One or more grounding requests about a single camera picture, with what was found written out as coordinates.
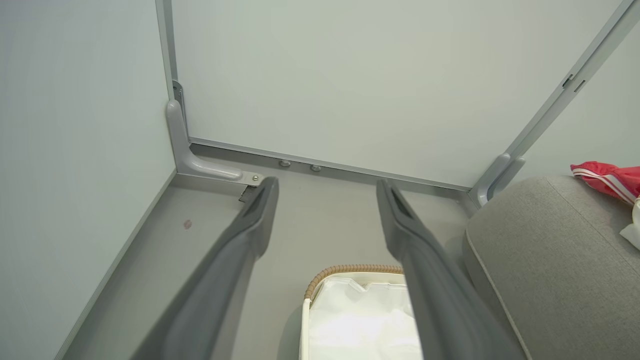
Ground red garment with white stripes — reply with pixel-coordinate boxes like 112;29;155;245
570;161;640;206

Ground beige fabric sofa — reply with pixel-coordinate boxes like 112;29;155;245
462;174;640;360

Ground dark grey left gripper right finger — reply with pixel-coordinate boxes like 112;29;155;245
376;178;527;360

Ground white laundry basket rattan rim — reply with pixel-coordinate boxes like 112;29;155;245
298;264;425;360

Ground grey partition foot bracket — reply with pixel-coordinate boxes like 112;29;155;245
472;152;527;207
166;99;265;188

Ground grey aluminium partition post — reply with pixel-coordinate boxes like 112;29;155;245
505;0;640;161
155;0;179;101

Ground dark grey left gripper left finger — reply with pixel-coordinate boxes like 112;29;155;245
131;176;280;360

